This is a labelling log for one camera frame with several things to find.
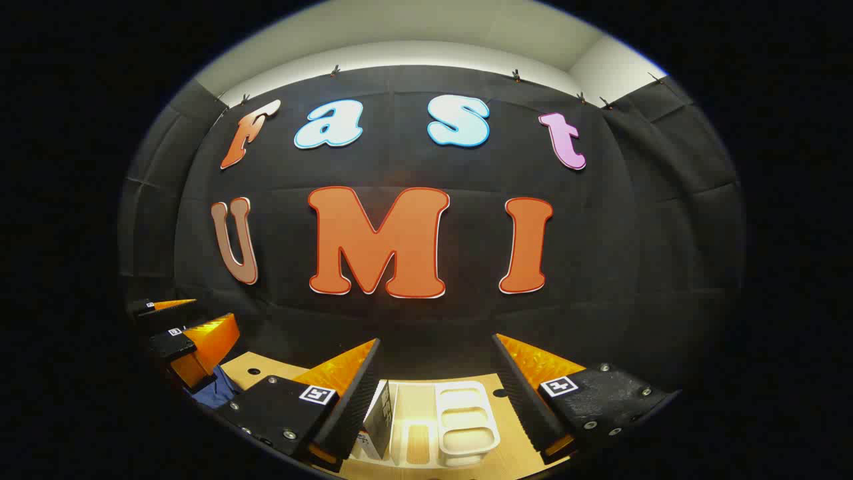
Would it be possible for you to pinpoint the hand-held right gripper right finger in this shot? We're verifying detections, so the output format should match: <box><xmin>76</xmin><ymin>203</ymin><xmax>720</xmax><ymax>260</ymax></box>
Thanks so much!
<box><xmin>492</xmin><ymin>333</ymin><xmax>680</xmax><ymax>465</ymax></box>

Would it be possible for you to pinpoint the blue cover book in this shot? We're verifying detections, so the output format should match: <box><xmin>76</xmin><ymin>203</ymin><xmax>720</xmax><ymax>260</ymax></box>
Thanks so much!
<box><xmin>362</xmin><ymin>381</ymin><xmax>399</xmax><ymax>462</ymax></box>

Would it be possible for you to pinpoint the blue schoolbag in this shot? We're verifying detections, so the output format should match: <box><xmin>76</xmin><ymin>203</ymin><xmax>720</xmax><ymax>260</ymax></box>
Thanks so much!
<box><xmin>192</xmin><ymin>365</ymin><xmax>242</xmax><ymax>409</ymax></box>

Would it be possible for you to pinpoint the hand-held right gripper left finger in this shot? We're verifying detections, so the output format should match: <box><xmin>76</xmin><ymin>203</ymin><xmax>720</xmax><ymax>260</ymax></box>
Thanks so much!
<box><xmin>220</xmin><ymin>337</ymin><xmax>383</xmax><ymax>473</ymax></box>

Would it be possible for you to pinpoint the white bookshelf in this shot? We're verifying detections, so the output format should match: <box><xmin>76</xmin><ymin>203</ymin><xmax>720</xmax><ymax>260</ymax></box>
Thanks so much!
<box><xmin>360</xmin><ymin>380</ymin><xmax>502</xmax><ymax>467</ymax></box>

